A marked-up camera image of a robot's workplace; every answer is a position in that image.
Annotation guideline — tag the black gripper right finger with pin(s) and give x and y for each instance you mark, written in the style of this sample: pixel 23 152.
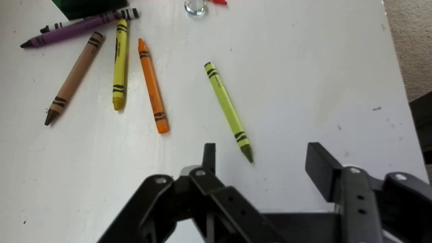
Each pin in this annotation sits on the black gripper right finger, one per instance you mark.
pixel 371 209

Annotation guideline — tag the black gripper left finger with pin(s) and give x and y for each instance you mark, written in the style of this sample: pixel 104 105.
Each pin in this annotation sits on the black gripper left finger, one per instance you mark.
pixel 219 212

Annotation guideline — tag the light green crayon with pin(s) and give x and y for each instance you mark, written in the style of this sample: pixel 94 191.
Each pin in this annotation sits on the light green crayon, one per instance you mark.
pixel 229 112

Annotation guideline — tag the orange crayon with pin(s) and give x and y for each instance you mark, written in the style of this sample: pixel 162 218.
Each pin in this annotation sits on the orange crayon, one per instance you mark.
pixel 152 87

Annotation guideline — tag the brown crayon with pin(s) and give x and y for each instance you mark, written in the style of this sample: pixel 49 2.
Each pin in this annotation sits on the brown crayon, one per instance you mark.
pixel 73 79

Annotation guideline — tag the yellow crayon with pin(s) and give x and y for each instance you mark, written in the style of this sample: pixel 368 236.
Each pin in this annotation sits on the yellow crayon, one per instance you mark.
pixel 120 65

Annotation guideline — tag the purple crayon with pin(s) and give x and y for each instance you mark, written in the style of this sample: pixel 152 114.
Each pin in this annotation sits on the purple crayon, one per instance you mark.
pixel 78 27

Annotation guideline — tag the red crayon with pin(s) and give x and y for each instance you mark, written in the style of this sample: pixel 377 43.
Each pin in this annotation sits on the red crayon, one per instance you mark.
pixel 219 1

